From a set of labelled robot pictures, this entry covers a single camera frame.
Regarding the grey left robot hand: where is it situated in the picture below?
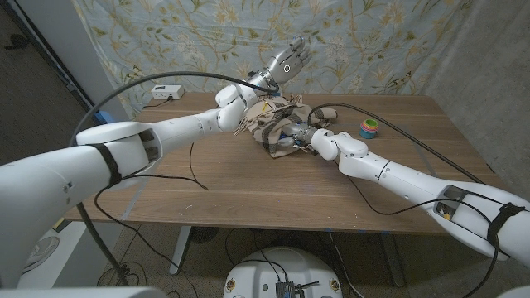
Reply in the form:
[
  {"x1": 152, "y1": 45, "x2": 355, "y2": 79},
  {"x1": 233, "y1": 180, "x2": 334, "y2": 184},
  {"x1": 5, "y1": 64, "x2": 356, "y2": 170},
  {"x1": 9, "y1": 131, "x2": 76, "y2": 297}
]
[{"x1": 248, "y1": 35, "x2": 312, "y2": 90}]

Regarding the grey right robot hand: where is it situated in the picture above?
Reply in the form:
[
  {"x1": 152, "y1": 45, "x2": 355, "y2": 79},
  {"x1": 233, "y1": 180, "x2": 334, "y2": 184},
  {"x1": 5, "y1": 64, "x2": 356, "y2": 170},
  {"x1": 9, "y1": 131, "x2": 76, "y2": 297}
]
[{"x1": 281, "y1": 123, "x2": 320, "y2": 150}]

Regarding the beige plaid scarf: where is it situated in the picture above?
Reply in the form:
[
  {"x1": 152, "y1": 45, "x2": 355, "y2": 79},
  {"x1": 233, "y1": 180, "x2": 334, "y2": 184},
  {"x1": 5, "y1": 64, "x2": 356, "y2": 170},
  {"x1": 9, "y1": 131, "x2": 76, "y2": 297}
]
[{"x1": 234, "y1": 94, "x2": 339, "y2": 159}]

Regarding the floral printed backdrop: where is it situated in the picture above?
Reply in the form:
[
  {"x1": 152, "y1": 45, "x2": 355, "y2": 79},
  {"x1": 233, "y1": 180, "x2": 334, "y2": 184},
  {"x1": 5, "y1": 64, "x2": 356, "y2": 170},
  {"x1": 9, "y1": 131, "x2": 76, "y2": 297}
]
[{"x1": 72, "y1": 0, "x2": 473, "y2": 121}]

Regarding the white power strip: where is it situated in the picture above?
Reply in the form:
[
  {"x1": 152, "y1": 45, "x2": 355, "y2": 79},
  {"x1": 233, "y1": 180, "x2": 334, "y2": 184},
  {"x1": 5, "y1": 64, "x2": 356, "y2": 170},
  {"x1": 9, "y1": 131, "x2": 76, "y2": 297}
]
[{"x1": 150, "y1": 84, "x2": 186, "y2": 101}]

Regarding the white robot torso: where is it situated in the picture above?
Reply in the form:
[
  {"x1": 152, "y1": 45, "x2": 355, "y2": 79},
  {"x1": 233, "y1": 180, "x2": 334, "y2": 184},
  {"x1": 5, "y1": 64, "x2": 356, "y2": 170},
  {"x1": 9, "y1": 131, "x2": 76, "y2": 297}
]
[{"x1": 222, "y1": 246, "x2": 344, "y2": 298}]

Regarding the black round table foot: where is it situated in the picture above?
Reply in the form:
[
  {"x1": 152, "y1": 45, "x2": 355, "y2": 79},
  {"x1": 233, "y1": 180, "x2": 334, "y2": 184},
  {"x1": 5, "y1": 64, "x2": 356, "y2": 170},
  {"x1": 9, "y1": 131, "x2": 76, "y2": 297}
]
[{"x1": 188, "y1": 226, "x2": 220, "y2": 244}]

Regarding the grey table leg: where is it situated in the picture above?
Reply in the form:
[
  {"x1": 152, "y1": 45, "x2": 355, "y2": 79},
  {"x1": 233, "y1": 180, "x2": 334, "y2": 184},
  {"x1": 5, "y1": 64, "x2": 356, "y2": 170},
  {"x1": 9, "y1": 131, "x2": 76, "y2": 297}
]
[{"x1": 378, "y1": 233, "x2": 407, "y2": 287}]

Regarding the white table leg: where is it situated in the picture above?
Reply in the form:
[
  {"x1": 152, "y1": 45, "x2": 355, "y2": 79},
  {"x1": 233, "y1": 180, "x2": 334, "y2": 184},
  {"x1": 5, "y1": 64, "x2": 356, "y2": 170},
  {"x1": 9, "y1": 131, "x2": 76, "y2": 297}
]
[{"x1": 168, "y1": 225, "x2": 192, "y2": 275}]

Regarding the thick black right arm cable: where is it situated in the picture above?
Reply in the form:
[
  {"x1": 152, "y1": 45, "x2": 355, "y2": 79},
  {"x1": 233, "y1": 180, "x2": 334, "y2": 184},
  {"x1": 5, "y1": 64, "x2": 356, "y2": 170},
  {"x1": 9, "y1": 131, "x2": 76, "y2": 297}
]
[{"x1": 306, "y1": 102, "x2": 485, "y2": 185}]

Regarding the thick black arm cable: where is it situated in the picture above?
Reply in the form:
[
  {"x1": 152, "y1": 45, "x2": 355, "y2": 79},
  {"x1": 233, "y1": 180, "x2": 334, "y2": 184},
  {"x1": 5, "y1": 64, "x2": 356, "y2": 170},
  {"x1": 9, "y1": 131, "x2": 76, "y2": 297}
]
[
  {"x1": 306, "y1": 102, "x2": 485, "y2": 185},
  {"x1": 68, "y1": 70, "x2": 281, "y2": 287}
]

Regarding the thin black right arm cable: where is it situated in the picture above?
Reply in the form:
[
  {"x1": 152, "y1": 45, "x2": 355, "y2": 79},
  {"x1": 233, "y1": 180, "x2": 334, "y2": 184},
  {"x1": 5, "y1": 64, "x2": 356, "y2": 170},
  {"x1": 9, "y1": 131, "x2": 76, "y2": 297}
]
[{"x1": 345, "y1": 175, "x2": 500, "y2": 298}]

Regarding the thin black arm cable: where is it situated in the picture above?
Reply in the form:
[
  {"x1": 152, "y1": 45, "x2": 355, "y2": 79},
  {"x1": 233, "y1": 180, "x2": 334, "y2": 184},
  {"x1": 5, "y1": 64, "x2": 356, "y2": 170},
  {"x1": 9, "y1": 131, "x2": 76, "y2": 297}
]
[
  {"x1": 345, "y1": 175, "x2": 500, "y2": 298},
  {"x1": 93, "y1": 142, "x2": 210, "y2": 298}
]

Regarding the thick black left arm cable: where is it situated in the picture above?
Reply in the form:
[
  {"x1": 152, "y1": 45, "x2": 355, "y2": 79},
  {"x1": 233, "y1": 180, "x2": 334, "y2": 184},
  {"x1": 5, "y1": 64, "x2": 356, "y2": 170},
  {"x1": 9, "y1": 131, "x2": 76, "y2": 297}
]
[{"x1": 68, "y1": 70, "x2": 281, "y2": 287}]

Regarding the black power strip cable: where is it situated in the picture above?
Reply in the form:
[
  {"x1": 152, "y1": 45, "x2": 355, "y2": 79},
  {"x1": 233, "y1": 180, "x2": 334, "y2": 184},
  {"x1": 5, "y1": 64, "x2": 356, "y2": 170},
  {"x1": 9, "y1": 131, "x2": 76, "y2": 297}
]
[{"x1": 142, "y1": 98, "x2": 171, "y2": 111}]

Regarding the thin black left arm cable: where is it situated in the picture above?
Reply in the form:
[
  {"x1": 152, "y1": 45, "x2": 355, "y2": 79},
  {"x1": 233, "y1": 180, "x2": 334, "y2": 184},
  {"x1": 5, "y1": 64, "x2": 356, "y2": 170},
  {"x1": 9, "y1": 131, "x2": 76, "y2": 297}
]
[{"x1": 93, "y1": 142, "x2": 210, "y2": 298}]

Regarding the coiled black floor cable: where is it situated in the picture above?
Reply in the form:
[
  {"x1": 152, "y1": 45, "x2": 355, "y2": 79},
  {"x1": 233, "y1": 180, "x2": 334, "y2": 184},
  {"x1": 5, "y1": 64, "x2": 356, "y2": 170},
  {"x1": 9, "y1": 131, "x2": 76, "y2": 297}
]
[{"x1": 97, "y1": 260, "x2": 148, "y2": 287}]

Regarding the black door handle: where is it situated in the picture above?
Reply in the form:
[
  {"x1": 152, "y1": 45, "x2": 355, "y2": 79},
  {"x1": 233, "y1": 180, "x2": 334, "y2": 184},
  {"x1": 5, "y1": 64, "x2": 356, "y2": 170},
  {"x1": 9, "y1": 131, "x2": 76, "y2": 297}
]
[{"x1": 3, "y1": 33, "x2": 30, "y2": 50}]

